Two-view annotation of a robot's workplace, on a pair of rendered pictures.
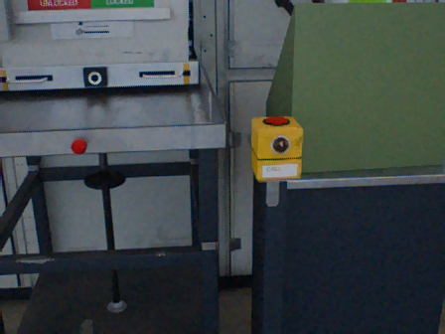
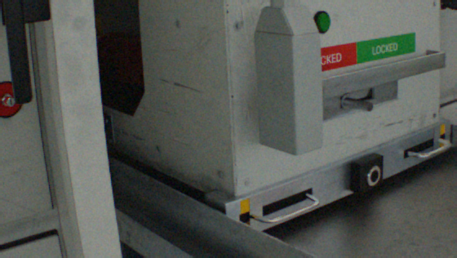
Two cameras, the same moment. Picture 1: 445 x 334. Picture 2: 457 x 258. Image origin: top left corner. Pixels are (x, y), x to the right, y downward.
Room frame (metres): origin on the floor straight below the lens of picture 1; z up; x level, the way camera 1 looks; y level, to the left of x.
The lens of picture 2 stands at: (0.75, 0.98, 1.25)
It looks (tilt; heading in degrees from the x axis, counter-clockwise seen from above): 16 degrees down; 329
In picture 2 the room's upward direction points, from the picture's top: 3 degrees counter-clockwise
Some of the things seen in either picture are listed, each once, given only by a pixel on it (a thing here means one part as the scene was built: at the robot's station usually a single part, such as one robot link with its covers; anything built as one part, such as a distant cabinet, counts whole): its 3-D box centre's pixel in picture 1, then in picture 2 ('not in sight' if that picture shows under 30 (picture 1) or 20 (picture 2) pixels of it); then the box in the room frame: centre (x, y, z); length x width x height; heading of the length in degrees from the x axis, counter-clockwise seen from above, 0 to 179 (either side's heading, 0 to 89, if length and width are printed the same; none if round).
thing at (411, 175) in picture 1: (349, 155); not in sight; (1.23, -0.30, 0.74); 0.45 x 0.34 x 0.02; 94
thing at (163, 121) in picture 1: (98, 102); (354, 212); (1.45, 0.33, 0.82); 0.68 x 0.62 x 0.06; 6
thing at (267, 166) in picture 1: (275, 147); not in sight; (0.96, -0.10, 0.85); 0.08 x 0.08 x 0.10; 6
